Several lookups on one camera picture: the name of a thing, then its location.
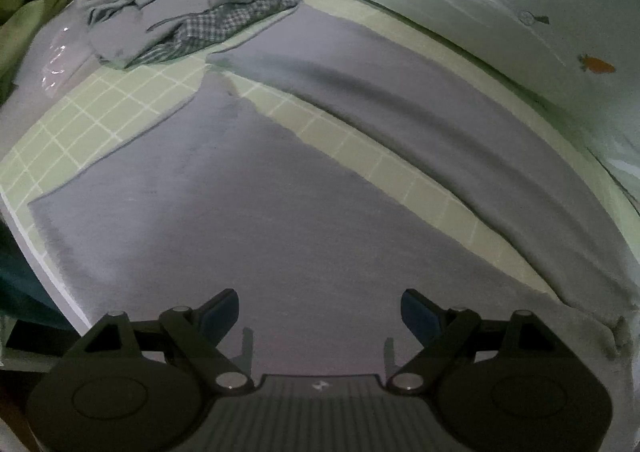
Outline green curtain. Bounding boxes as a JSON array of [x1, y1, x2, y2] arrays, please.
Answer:
[[0, 0, 77, 103]]

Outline pile of crumpled clothes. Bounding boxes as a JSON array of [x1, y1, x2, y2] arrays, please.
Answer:
[[80, 0, 296, 69]]

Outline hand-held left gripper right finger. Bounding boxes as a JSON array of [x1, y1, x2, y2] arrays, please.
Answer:
[[387, 288, 583, 393]]

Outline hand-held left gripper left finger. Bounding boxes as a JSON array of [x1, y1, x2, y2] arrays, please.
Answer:
[[55, 288, 253, 393]]

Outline grey pants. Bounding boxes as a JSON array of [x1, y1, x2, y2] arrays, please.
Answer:
[[27, 5, 636, 378]]

